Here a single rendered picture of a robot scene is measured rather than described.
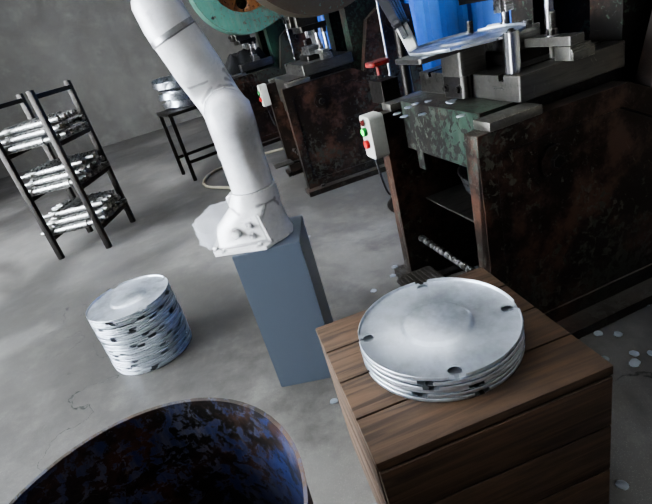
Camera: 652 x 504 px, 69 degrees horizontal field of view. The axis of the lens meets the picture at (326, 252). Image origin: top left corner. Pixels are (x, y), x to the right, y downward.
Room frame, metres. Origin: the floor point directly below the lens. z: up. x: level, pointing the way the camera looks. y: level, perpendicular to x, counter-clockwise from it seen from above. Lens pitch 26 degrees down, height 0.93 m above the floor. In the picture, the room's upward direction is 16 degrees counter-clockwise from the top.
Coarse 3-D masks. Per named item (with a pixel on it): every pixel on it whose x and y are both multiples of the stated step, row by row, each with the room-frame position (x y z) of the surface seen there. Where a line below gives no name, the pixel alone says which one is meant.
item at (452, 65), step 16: (480, 48) 1.24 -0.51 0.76; (400, 64) 1.28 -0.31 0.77; (416, 64) 1.20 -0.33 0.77; (448, 64) 1.28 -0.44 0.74; (464, 64) 1.22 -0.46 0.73; (480, 64) 1.23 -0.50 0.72; (448, 80) 1.29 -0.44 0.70; (464, 80) 1.23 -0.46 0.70; (448, 96) 1.30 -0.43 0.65; (464, 96) 1.23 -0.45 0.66
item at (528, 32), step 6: (534, 24) 1.24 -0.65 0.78; (522, 30) 1.23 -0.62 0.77; (528, 30) 1.24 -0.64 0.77; (534, 30) 1.24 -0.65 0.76; (522, 36) 1.23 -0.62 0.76; (528, 36) 1.24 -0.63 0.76; (492, 42) 1.30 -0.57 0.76; (498, 42) 1.27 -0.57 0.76; (522, 42) 1.23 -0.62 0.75; (486, 48) 1.32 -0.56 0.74; (492, 48) 1.30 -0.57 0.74; (498, 48) 1.27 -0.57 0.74
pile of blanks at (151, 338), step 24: (168, 288) 1.52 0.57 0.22; (144, 312) 1.40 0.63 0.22; (168, 312) 1.46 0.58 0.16; (96, 336) 1.44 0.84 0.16; (120, 336) 1.38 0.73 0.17; (144, 336) 1.38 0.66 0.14; (168, 336) 1.42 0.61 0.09; (120, 360) 1.39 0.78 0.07; (144, 360) 1.38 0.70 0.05; (168, 360) 1.41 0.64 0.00
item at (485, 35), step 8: (504, 24) 1.34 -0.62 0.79; (512, 24) 1.31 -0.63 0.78; (520, 24) 1.27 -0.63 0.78; (464, 32) 1.42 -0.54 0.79; (480, 32) 1.30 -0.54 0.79; (488, 32) 1.26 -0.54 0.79; (496, 32) 1.27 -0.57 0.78; (504, 32) 1.22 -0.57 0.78; (440, 40) 1.43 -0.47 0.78; (448, 40) 1.33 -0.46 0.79; (456, 40) 1.28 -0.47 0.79; (464, 40) 1.23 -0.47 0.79; (472, 40) 1.22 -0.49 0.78; (480, 40) 1.20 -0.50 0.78; (488, 40) 1.14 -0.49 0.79; (416, 48) 1.39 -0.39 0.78; (424, 48) 1.35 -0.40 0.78; (432, 48) 1.30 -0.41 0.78; (440, 48) 1.26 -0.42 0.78; (448, 48) 1.22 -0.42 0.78; (464, 48) 1.15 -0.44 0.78
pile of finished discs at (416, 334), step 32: (416, 288) 0.82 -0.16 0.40; (448, 288) 0.79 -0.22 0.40; (480, 288) 0.76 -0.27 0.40; (384, 320) 0.75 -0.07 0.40; (416, 320) 0.71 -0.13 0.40; (448, 320) 0.69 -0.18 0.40; (480, 320) 0.67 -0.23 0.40; (512, 320) 0.65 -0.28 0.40; (384, 352) 0.66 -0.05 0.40; (416, 352) 0.63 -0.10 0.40; (448, 352) 0.61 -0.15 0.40; (480, 352) 0.59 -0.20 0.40; (512, 352) 0.58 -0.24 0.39; (384, 384) 0.63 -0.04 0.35; (416, 384) 0.57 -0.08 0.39; (448, 384) 0.55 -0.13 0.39; (480, 384) 0.55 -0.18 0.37
